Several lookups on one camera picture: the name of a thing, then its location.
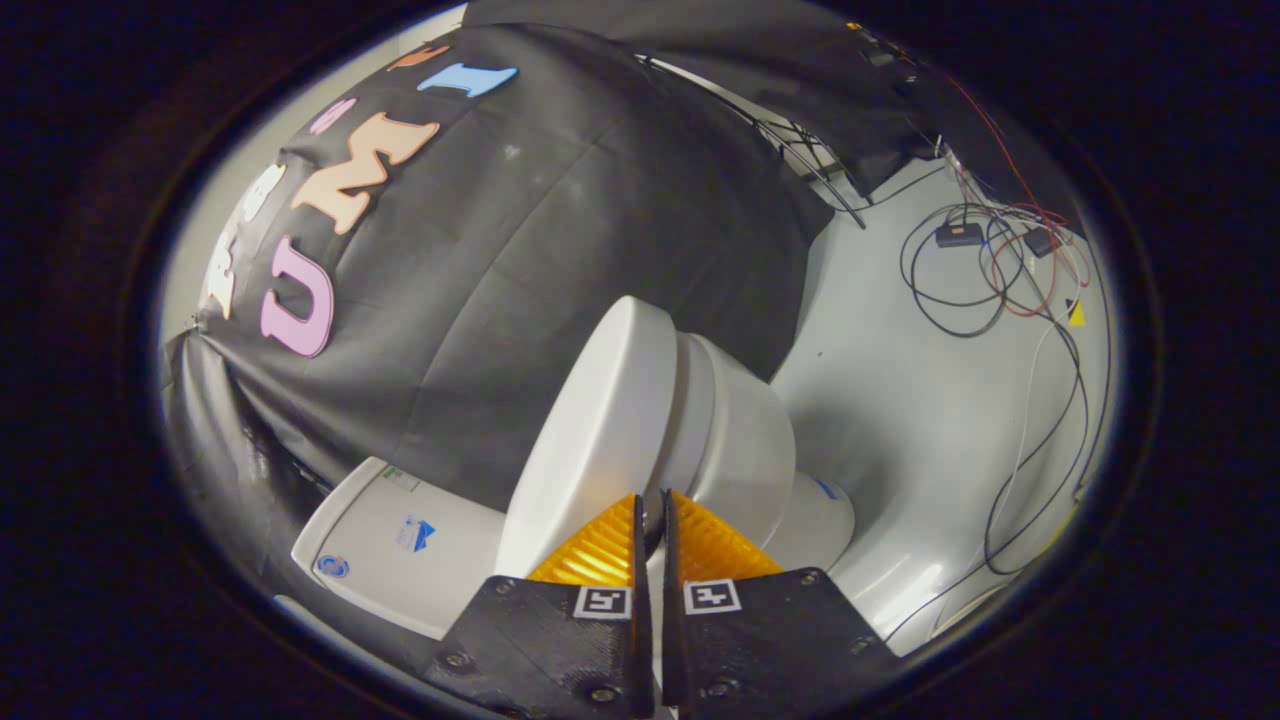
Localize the red cable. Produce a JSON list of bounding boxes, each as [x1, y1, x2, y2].
[[943, 72, 1091, 319]]

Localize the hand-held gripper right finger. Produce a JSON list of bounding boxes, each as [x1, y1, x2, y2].
[[660, 488, 902, 714]]

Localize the black tripod light stand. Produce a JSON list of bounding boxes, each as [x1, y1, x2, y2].
[[640, 55, 868, 230]]

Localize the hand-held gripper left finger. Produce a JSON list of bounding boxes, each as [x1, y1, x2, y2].
[[420, 493, 657, 719]]

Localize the black backdrop cloth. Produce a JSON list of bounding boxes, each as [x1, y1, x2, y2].
[[160, 0, 966, 681]]

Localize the white toilet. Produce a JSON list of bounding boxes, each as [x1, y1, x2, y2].
[[290, 330, 858, 641]]

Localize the black floor cables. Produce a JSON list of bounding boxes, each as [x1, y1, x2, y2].
[[885, 170, 1113, 641]]

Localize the white toilet lid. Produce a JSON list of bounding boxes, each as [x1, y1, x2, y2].
[[495, 295, 680, 583]]

